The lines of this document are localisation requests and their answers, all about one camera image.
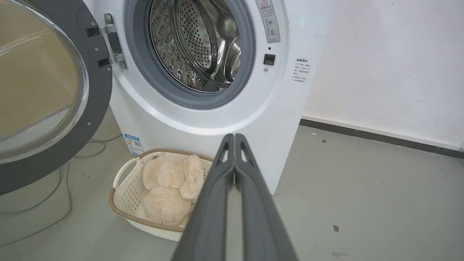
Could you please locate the grey round washing machine door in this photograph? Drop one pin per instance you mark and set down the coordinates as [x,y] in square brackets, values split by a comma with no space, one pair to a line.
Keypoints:
[47,87]

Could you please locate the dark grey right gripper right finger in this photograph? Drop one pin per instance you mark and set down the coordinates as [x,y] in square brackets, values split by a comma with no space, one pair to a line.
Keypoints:
[259,217]

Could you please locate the cream plastic laundry basket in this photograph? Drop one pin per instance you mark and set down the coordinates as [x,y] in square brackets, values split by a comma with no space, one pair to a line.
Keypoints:
[125,195]

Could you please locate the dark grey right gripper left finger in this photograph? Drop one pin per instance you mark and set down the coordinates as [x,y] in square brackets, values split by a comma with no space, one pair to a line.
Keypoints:
[210,217]

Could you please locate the beige plush toy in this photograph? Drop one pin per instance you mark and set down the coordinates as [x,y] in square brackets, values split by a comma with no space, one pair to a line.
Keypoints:
[170,192]

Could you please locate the dark grey baseboard strip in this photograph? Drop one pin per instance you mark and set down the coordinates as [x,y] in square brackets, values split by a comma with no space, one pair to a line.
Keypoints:
[380,137]

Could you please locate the white front-load washing machine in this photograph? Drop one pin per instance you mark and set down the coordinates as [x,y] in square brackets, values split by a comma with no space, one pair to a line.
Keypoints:
[174,116]

